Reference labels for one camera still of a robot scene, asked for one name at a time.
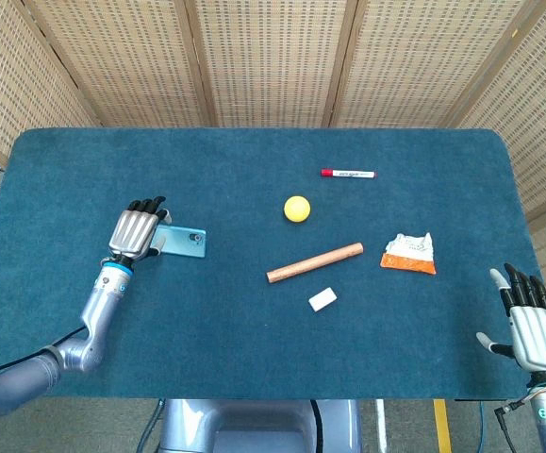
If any red capped whiteboard marker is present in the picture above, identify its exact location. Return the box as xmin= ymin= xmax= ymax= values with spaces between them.
xmin=320 ymin=168 xmax=379 ymax=180

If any white eraser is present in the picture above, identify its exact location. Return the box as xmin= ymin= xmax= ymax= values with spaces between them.
xmin=308 ymin=286 xmax=339 ymax=313

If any copper-coloured rod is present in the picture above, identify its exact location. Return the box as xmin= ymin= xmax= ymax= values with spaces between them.
xmin=266 ymin=242 xmax=365 ymax=284

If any orange torn snack wrapper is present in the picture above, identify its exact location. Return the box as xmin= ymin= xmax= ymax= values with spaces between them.
xmin=379 ymin=231 xmax=438 ymax=277

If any woven bamboo folding screen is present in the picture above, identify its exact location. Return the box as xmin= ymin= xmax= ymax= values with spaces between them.
xmin=0 ymin=0 xmax=546 ymax=294

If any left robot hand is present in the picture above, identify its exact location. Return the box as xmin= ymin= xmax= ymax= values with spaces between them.
xmin=100 ymin=194 xmax=173 ymax=273

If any blue table cloth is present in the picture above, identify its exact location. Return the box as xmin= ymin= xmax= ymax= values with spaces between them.
xmin=0 ymin=126 xmax=545 ymax=401

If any silver robot torso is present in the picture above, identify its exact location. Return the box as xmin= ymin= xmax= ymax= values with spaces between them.
xmin=157 ymin=398 xmax=362 ymax=453

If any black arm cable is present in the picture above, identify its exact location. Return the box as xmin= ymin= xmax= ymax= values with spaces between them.
xmin=0 ymin=325 xmax=88 ymax=407

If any blue smartphone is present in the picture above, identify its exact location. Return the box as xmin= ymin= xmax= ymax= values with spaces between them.
xmin=152 ymin=224 xmax=207 ymax=260

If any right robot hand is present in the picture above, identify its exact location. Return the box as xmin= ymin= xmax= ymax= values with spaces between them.
xmin=475 ymin=262 xmax=546 ymax=378

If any blue cable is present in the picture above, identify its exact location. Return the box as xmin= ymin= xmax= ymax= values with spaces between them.
xmin=476 ymin=399 xmax=488 ymax=453
xmin=136 ymin=398 xmax=166 ymax=453

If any yellow ball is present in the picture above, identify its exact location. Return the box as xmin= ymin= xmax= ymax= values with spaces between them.
xmin=283 ymin=195 xmax=312 ymax=224

